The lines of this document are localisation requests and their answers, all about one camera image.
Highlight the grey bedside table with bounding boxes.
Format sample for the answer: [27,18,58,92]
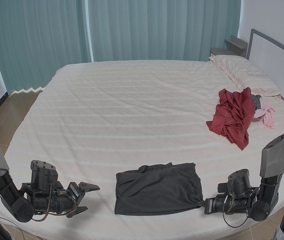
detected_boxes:
[210,35,248,59]

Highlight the black cable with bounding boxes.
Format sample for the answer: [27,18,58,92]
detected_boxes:
[222,208,248,228]
[32,205,50,222]

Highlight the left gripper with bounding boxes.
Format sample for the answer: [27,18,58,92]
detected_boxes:
[50,182,100,219]

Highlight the bed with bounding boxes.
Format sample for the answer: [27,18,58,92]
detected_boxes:
[0,28,284,237]

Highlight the pale pink pillow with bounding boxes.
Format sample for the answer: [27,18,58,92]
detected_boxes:
[208,55,282,97]

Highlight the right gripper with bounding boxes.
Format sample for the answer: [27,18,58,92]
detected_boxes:
[204,193,229,215]

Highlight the dark red garment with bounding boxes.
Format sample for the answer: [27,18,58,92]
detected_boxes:
[206,87,257,151]

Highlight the black garment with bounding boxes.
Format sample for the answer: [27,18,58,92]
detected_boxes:
[114,162,204,216]

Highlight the grey garment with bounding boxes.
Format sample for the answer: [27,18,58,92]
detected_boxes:
[250,94,264,112]

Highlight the blue-green curtain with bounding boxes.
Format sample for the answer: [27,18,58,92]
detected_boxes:
[0,0,94,94]
[86,0,241,62]

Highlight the pink garment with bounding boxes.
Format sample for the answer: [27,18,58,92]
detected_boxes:
[253,98,277,129]

